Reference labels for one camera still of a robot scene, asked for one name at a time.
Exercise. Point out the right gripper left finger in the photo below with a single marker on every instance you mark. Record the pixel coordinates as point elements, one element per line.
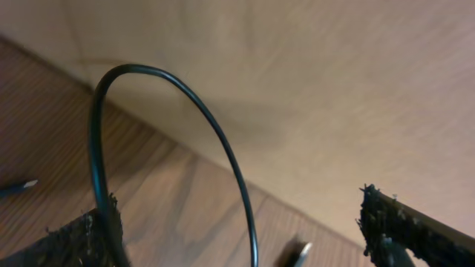
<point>87,241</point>

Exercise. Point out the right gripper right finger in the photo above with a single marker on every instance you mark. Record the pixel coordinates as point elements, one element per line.
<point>391,228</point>

